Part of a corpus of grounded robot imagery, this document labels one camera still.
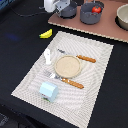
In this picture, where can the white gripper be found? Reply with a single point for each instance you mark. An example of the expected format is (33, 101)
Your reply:
(55, 5)

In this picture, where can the grey toy pan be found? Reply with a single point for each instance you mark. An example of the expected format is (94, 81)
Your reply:
(69, 11)

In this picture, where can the yellow toy banana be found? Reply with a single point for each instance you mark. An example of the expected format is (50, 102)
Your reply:
(46, 34)

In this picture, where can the red toy tomato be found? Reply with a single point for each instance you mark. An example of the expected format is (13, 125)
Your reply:
(96, 9)

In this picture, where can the white toy bottle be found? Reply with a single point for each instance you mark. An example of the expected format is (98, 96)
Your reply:
(47, 56)

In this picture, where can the light blue milk carton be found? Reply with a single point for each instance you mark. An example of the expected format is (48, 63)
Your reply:
(48, 91)

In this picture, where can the grey pot on stove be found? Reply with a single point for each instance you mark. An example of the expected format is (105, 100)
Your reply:
(86, 15)

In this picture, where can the pink toy stove board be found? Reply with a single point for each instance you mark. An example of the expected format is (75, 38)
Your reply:
(106, 27)

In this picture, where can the beige wooden plate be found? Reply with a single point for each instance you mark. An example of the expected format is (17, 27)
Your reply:
(67, 66)

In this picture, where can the beige bowl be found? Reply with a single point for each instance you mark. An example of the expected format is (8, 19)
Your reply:
(122, 14)

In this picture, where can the wooden handled toy knife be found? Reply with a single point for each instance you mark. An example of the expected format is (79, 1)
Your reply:
(78, 56)

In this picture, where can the wooden handled toy fork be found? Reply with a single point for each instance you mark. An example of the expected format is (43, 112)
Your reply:
(66, 80)

